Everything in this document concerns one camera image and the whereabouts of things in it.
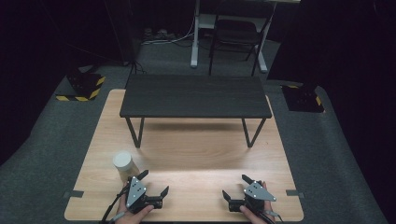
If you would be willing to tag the yellow-black striped stand base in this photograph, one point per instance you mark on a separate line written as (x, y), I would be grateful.
(303, 98)
(82, 88)

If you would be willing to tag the person's right hand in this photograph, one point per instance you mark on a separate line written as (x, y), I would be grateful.
(255, 214)

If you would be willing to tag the person's left hand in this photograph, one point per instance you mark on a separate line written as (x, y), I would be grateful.
(134, 216)

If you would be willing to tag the black low shelf table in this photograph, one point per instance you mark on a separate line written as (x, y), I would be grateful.
(195, 95)

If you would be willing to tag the grey tape strip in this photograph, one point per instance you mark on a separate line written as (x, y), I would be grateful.
(74, 194)
(295, 193)

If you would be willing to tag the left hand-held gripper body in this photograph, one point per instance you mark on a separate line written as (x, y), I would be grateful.
(136, 191)

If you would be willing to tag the white desk frame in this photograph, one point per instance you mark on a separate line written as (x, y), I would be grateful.
(199, 34)

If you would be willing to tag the white-lidded jar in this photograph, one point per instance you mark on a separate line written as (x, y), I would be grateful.
(125, 165)

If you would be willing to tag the black chair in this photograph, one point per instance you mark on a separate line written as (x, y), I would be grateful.
(238, 29)

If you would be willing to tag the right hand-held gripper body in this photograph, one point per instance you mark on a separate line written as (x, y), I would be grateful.
(255, 193)

